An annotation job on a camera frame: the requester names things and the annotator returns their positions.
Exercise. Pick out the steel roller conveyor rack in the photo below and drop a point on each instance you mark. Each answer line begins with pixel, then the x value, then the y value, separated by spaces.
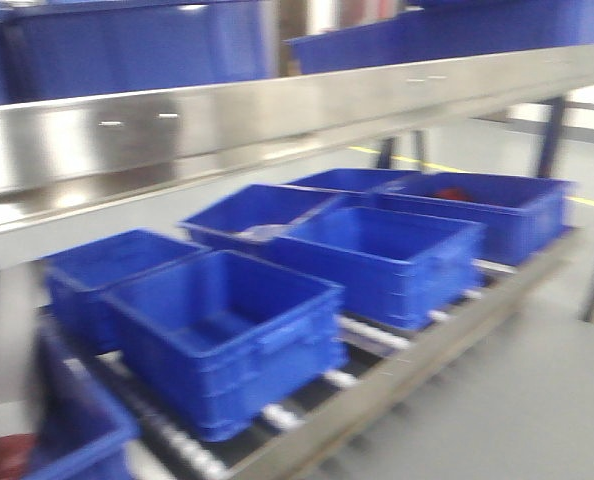
pixel 294 435

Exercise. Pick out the steel shelf front beam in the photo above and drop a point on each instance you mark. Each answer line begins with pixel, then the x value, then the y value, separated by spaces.
pixel 66 155

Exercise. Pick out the blue crate with grey item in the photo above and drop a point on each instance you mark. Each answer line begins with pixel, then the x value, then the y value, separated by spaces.
pixel 249 219

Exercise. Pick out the blue crate far back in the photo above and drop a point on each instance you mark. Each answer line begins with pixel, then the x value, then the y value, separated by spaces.
pixel 359 180

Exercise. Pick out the blue crate middle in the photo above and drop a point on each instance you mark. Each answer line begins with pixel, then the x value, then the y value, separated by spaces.
pixel 395 267

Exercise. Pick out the blue crate front centre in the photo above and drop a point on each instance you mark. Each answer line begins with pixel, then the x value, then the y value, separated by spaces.
pixel 219 337

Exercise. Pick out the red mesh bag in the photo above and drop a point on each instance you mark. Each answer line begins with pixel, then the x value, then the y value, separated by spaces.
pixel 452 194

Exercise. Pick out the blue crate far right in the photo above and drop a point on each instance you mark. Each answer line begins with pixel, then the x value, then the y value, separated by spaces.
pixel 521 215

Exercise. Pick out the blue crate front left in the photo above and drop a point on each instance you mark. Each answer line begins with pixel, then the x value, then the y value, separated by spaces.
pixel 79 277

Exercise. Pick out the blue bin upper right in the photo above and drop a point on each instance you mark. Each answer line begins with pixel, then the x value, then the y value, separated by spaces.
pixel 448 29

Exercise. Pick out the blue bin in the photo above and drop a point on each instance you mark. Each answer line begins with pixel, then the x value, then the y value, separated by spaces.
pixel 64 49
pixel 448 29

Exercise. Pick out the blue crate bottom left corner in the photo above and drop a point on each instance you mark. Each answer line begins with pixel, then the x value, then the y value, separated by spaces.
pixel 84 430

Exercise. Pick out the blue bin upper left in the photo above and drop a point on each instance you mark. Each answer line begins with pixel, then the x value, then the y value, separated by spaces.
pixel 64 49

